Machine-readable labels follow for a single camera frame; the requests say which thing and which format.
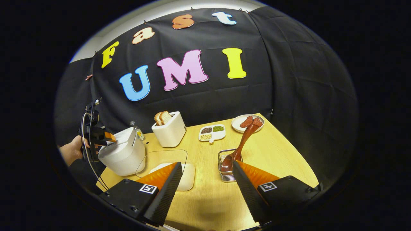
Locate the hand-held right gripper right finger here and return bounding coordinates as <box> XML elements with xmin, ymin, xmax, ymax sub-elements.
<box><xmin>232</xmin><ymin>160</ymin><xmax>322</xmax><ymax>225</ymax></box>

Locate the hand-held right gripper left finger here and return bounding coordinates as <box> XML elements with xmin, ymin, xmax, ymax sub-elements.
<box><xmin>100</xmin><ymin>162</ymin><xmax>183</xmax><ymax>227</ymax></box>

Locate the white rice box clear lid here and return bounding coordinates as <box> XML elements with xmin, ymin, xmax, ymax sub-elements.
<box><xmin>136</xmin><ymin>150</ymin><xmax>196</xmax><ymax>192</ymax></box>

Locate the white rice cooker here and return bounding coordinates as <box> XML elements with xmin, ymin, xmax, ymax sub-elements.
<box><xmin>98</xmin><ymin>127</ymin><xmax>146</xmax><ymax>176</ymax></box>

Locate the metal wire chopstick holder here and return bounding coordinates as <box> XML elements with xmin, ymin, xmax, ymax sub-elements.
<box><xmin>218</xmin><ymin>149</ymin><xmax>243</xmax><ymax>183</ymax></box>

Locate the brown wooden spoon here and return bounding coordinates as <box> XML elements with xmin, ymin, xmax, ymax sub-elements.
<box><xmin>221</xmin><ymin>124</ymin><xmax>260</xmax><ymax>172</ymax></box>

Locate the small glass bottle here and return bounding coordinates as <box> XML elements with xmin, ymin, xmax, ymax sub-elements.
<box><xmin>130</xmin><ymin>121</ymin><xmax>145</xmax><ymax>141</ymax></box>

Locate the white toaster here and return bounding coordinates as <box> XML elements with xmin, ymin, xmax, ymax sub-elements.
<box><xmin>152</xmin><ymin>111</ymin><xmax>187</xmax><ymax>148</ymax></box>

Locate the round white plate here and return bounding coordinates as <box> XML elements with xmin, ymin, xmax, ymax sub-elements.
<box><xmin>231</xmin><ymin>114</ymin><xmax>265</xmax><ymax>133</ymax></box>

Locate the white divided bean dish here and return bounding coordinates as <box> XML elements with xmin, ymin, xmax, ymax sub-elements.
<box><xmin>198</xmin><ymin>124</ymin><xmax>226</xmax><ymax>143</ymax></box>

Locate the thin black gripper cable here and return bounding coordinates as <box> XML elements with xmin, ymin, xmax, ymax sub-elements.
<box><xmin>82</xmin><ymin>112</ymin><xmax>109</xmax><ymax>191</ymax></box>

